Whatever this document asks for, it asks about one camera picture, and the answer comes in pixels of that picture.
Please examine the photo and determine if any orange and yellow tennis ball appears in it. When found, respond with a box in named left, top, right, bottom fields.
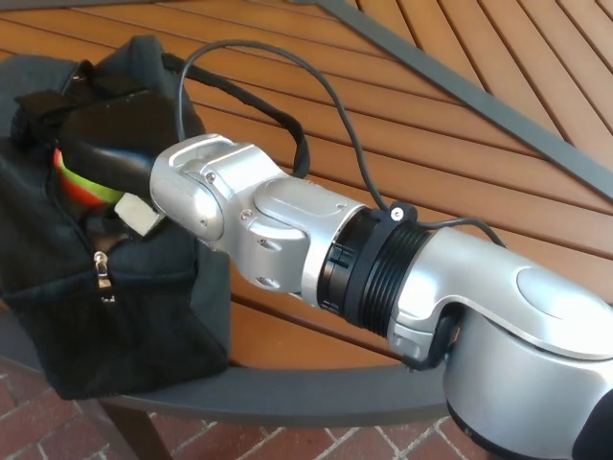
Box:
left=51, top=148, right=124, bottom=208

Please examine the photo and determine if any dark grey insulated lunch bag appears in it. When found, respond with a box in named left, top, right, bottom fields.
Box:
left=0, top=35, right=311, bottom=402

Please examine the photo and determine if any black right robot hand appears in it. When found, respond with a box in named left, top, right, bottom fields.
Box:
left=11, top=89, right=186, bottom=237

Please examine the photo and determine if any dark metal table leg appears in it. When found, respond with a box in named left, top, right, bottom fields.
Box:
left=98, top=400, right=172, bottom=460

